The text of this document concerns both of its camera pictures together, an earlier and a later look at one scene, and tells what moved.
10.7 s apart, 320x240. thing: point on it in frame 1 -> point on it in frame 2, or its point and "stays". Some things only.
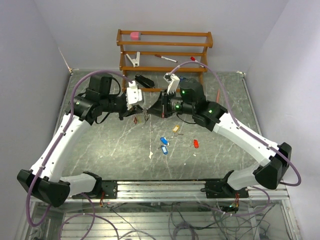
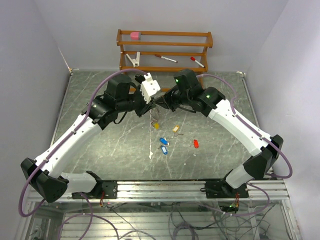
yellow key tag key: x=175 y=131 stays
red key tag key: x=195 y=143 stays
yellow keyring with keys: x=146 y=114 -> x=155 y=124
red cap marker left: x=166 y=58 stays
